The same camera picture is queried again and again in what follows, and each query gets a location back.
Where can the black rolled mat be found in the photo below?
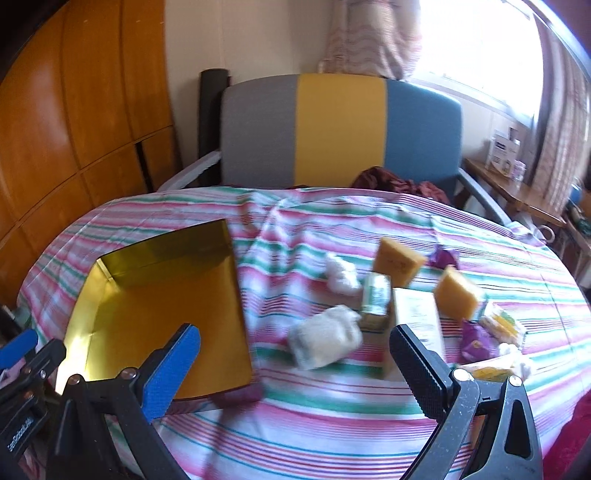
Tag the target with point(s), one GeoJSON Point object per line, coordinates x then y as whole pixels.
{"type": "Point", "coordinates": [210, 115]}

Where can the white towel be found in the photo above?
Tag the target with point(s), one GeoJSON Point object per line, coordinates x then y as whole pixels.
{"type": "Point", "coordinates": [323, 337]}
{"type": "Point", "coordinates": [341, 274]}

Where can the yellow sponge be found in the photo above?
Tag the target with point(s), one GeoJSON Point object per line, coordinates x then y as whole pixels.
{"type": "Point", "coordinates": [397, 263]}
{"type": "Point", "coordinates": [455, 295]}

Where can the white cardboard box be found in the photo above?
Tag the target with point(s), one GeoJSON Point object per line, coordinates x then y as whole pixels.
{"type": "Point", "coordinates": [415, 314]}

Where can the green and white small box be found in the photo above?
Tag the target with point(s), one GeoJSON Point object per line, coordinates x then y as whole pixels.
{"type": "Point", "coordinates": [375, 300]}

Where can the red garment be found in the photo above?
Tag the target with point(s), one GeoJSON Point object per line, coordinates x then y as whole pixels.
{"type": "Point", "coordinates": [572, 443]}

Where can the striped table cloth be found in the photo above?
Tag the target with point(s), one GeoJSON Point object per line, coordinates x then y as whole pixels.
{"type": "Point", "coordinates": [323, 415]}

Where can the purple packet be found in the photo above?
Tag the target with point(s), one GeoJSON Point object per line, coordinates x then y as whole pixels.
{"type": "Point", "coordinates": [478, 341]}
{"type": "Point", "coordinates": [443, 257]}

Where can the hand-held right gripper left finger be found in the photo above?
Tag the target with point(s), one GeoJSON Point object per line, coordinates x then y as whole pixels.
{"type": "Point", "coordinates": [171, 369]}

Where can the wooden side table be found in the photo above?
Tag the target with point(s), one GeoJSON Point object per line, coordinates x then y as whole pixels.
{"type": "Point", "coordinates": [517, 194]}

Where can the wooden wardrobe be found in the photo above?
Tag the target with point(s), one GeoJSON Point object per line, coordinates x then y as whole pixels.
{"type": "Point", "coordinates": [69, 115]}

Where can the small pale jar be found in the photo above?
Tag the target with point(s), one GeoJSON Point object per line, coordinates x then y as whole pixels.
{"type": "Point", "coordinates": [519, 170]}

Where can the white tissue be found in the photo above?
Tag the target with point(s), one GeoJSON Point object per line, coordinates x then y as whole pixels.
{"type": "Point", "coordinates": [517, 360]}

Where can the dark red cloth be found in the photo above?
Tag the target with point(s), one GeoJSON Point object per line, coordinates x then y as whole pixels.
{"type": "Point", "coordinates": [392, 182]}

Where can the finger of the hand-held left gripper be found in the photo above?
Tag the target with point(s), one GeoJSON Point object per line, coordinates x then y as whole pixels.
{"type": "Point", "coordinates": [18, 347]}

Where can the gold tin box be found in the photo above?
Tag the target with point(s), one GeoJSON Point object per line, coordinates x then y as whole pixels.
{"type": "Point", "coordinates": [175, 295]}

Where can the yellow white snack packet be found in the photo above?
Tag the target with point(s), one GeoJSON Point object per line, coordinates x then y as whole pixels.
{"type": "Point", "coordinates": [482, 371]}
{"type": "Point", "coordinates": [501, 323]}

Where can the grey yellow blue chair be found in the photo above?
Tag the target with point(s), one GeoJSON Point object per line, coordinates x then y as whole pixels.
{"type": "Point", "coordinates": [341, 129]}

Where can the pink patterned curtain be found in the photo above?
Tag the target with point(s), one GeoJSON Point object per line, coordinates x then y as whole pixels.
{"type": "Point", "coordinates": [563, 129]}
{"type": "Point", "coordinates": [364, 37]}

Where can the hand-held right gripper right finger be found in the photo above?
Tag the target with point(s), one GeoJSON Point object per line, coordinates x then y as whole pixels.
{"type": "Point", "coordinates": [418, 369]}

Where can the window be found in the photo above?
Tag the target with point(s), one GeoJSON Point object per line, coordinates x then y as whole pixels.
{"type": "Point", "coordinates": [485, 46]}

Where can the white printed box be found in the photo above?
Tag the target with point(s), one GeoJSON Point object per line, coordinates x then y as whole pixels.
{"type": "Point", "coordinates": [501, 154]}

